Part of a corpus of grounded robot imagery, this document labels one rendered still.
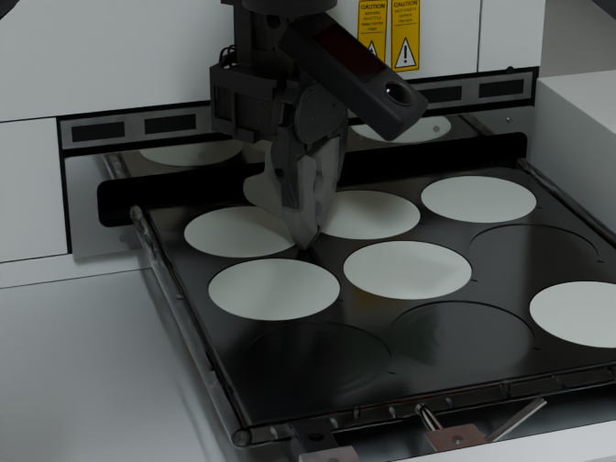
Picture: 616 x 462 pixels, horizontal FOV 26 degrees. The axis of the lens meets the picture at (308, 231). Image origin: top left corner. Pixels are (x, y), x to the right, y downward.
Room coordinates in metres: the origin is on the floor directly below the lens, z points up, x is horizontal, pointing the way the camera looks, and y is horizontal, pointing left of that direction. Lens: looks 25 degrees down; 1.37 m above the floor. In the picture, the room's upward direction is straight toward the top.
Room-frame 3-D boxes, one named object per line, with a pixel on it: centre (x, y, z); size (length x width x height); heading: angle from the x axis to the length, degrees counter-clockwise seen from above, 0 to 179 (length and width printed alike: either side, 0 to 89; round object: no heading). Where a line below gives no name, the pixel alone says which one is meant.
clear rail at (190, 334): (0.87, 0.09, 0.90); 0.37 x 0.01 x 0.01; 17
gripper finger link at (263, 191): (0.96, 0.02, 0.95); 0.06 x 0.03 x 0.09; 58
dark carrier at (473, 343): (0.93, -0.08, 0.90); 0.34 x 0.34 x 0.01; 17
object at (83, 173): (1.12, 0.00, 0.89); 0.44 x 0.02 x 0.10; 107
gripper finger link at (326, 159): (0.99, 0.01, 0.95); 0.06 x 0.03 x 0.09; 58
